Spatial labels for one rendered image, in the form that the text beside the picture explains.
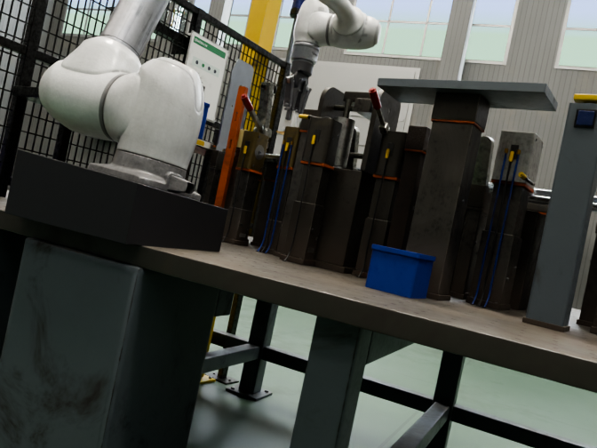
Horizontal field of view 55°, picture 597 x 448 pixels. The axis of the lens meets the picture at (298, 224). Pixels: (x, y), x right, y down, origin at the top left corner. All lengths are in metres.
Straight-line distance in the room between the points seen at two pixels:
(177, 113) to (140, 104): 0.08
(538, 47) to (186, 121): 8.27
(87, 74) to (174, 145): 0.26
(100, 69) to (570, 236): 1.02
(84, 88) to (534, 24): 8.45
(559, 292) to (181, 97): 0.84
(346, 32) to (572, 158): 0.93
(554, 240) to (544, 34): 8.20
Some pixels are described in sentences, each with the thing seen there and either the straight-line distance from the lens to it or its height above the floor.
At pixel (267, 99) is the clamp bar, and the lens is 1.85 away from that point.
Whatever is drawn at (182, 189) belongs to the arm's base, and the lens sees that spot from 1.21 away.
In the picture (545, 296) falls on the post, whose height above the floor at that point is 0.76.
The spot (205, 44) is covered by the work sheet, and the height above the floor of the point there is 1.43.
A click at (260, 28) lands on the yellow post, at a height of 1.64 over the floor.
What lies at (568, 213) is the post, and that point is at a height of 0.92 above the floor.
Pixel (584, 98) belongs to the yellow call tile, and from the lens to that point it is 1.28.
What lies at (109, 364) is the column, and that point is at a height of 0.48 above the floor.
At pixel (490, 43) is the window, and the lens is 9.36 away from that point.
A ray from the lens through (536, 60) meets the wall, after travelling 9.23.
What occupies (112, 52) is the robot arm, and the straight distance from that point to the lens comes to 1.39.
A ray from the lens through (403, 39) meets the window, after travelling 9.66.
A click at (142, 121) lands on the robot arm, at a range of 1.24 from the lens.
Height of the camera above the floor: 0.79
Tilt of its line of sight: level
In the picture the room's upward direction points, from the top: 12 degrees clockwise
